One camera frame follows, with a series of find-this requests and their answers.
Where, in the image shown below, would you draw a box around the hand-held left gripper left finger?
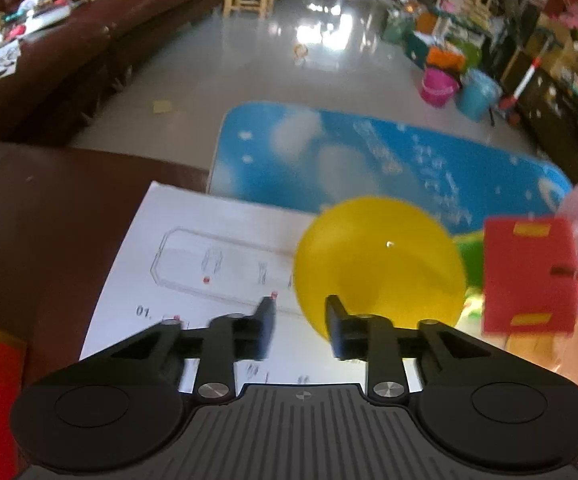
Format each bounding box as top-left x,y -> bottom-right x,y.
112,296 -> 278,404

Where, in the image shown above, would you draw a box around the blue cloud-print mat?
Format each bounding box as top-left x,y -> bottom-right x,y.
209,101 -> 574,243

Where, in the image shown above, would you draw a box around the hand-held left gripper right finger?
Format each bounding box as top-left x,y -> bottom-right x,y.
324,294 -> 520,405

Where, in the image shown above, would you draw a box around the white instruction sheet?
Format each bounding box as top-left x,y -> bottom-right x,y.
79,181 -> 422,397

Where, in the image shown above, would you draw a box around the blue plastic bucket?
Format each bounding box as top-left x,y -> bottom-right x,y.
456,69 -> 502,122

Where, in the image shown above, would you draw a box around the foam house with red roof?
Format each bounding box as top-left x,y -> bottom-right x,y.
451,216 -> 578,361

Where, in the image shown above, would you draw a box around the red and white pole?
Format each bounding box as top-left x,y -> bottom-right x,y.
499,57 -> 542,126

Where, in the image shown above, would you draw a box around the brown leather sofa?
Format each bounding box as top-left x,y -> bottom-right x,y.
0,0 -> 228,147

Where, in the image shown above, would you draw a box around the yellow plastic bowl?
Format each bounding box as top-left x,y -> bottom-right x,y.
292,196 -> 468,342

